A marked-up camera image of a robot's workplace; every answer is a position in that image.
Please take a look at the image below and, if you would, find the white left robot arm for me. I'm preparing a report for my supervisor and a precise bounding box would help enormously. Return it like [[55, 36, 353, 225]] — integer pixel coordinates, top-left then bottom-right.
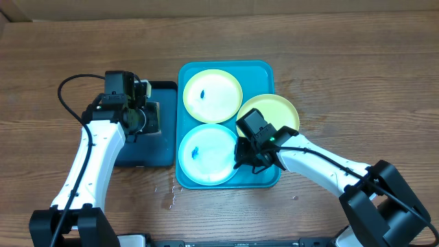
[[29, 71, 158, 247]]

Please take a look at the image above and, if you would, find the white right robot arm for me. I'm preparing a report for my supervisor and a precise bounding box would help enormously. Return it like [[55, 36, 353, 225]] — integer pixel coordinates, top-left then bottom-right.
[[235, 121, 431, 246]]

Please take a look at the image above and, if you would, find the yellow plate far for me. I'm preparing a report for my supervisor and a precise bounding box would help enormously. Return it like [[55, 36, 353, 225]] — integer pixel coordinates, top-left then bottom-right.
[[182, 69, 243, 124]]

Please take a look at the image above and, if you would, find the black tray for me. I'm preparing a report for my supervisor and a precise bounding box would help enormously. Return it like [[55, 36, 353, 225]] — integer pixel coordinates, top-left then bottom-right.
[[115, 81, 178, 167]]

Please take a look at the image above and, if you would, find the yellow plate right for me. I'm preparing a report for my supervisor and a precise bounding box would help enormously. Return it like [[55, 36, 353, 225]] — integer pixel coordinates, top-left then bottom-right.
[[237, 94, 300, 130]]

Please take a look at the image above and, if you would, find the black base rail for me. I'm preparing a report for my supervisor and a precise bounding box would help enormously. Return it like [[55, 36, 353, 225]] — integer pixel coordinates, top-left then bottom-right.
[[116, 233, 344, 247]]

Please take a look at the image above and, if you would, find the light blue plate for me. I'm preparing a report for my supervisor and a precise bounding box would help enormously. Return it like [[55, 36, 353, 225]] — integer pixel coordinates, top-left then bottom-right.
[[178, 123, 237, 186]]

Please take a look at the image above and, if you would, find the yellow plate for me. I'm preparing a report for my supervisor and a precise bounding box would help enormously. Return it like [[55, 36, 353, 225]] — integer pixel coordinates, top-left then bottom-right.
[[237, 94, 300, 130], [182, 69, 243, 124]]

